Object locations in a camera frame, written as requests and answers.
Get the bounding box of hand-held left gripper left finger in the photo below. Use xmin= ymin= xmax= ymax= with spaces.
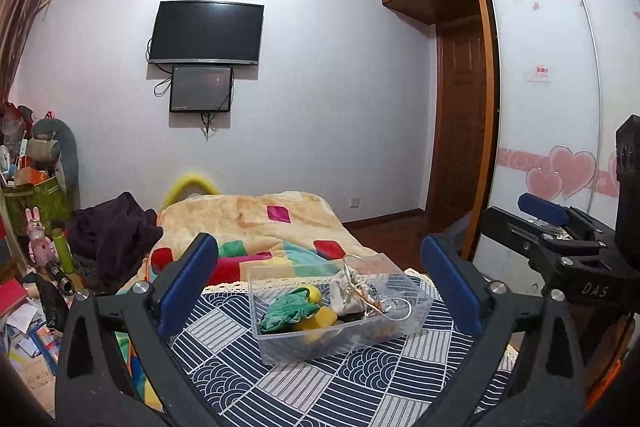
xmin=54 ymin=232 xmax=221 ymax=427

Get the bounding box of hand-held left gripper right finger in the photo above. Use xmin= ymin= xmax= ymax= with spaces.
xmin=419 ymin=233 xmax=587 ymax=427

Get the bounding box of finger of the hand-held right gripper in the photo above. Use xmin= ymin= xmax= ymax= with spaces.
xmin=517 ymin=193 xmax=618 ymax=248
xmin=479 ymin=206 xmax=608 ymax=280

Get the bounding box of white cable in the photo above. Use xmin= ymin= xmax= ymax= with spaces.
xmin=342 ymin=254 xmax=415 ymax=322

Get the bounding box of green cloth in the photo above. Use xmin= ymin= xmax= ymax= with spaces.
xmin=257 ymin=288 xmax=321 ymax=334

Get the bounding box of white cloth pouch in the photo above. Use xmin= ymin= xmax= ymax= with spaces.
xmin=329 ymin=268 xmax=373 ymax=315

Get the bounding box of clear plastic box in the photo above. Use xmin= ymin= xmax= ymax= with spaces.
xmin=246 ymin=252 xmax=433 ymax=365

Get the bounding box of yellow dish sponge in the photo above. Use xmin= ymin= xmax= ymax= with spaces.
xmin=290 ymin=306 xmax=340 ymax=334

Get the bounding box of dark clothes pile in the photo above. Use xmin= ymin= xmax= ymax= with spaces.
xmin=67 ymin=192 xmax=163 ymax=293

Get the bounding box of brown wooden door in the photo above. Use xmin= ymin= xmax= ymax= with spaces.
xmin=435 ymin=19 xmax=490 ymax=238

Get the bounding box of yellow-green foam hoop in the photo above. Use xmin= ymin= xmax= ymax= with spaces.
xmin=160 ymin=172 xmax=221 ymax=210

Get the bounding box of black cylinder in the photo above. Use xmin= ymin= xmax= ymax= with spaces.
xmin=47 ymin=262 xmax=77 ymax=299

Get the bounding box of navy patterned bed cloth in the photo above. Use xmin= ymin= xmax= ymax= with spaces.
xmin=165 ymin=269 xmax=521 ymax=427

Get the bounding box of white heart-print wardrobe door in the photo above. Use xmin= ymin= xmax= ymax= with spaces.
xmin=475 ymin=0 xmax=601 ymax=278
xmin=570 ymin=0 xmax=640 ymax=208

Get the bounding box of pink bunny toy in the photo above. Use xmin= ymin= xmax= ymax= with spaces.
xmin=25 ymin=207 xmax=56 ymax=265

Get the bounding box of green storage box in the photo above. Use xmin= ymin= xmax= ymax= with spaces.
xmin=0 ymin=174 xmax=73 ymax=228

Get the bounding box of pile of papers and books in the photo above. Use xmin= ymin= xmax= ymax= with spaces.
xmin=0 ymin=302 xmax=66 ymax=410

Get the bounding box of red book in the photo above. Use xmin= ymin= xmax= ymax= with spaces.
xmin=0 ymin=279 xmax=28 ymax=315

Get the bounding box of grey plush toy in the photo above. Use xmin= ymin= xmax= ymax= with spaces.
xmin=27 ymin=118 xmax=80 ymax=195

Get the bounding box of small black monitor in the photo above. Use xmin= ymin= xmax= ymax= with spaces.
xmin=169 ymin=65 xmax=234 ymax=114

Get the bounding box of dark red bag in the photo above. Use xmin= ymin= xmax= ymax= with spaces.
xmin=0 ymin=104 xmax=33 ymax=142

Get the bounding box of brown striped curtain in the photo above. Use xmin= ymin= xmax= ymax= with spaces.
xmin=0 ymin=0 xmax=63 ymax=108

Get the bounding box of black wall television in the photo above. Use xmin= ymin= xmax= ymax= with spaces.
xmin=147 ymin=0 xmax=265 ymax=66

